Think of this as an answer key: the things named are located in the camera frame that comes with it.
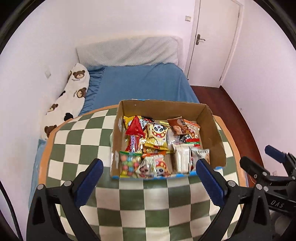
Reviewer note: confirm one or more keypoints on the green white checkered mat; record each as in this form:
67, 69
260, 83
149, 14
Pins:
166, 209

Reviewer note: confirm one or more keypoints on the brown pastry packet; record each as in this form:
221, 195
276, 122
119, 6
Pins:
179, 126

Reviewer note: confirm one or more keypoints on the white wafer packet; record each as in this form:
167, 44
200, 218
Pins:
182, 154

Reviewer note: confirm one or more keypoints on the blue bed sheet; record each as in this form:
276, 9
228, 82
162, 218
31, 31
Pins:
138, 83

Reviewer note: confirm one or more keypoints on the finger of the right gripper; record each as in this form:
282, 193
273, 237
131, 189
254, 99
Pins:
256, 171
287, 159

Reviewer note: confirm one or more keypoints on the colourful candy ball bag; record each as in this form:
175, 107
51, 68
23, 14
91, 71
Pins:
130, 161

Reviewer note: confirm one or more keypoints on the metal door handle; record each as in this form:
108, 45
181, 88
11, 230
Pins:
198, 39

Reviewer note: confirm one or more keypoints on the orange panda seed packet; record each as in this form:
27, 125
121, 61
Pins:
193, 128

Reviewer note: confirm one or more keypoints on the instant noodle packet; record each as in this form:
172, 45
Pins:
136, 143

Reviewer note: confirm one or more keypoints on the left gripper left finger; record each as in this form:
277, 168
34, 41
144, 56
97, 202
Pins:
44, 222

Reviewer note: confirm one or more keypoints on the bear print pillow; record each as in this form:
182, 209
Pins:
70, 102

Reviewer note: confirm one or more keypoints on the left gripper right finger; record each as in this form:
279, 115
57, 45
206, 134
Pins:
254, 222

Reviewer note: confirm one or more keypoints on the white door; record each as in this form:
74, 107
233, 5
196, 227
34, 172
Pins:
217, 23

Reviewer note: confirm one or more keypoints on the wall light switch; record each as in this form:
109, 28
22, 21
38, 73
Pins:
187, 18

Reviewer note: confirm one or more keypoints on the wall socket left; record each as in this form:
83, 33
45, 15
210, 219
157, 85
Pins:
48, 74

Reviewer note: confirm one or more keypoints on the cranberry oat cookie packet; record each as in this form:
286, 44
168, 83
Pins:
197, 154

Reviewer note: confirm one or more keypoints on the yellow panda snack packet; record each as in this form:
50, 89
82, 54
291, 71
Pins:
157, 136

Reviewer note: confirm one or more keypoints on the cardboard milk box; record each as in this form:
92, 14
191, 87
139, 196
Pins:
160, 111

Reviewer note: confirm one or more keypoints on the white quilted headboard cushion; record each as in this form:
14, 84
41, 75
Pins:
133, 51

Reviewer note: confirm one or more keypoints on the small white panda packet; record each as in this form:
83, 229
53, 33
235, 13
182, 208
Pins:
147, 169

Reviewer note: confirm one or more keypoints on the red spicy strip packet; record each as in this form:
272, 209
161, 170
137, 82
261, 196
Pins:
195, 142

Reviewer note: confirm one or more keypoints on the small red snack packet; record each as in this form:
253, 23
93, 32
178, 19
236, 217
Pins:
134, 128

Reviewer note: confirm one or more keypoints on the clear yellow-edged snack bag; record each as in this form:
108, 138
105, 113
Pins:
172, 139

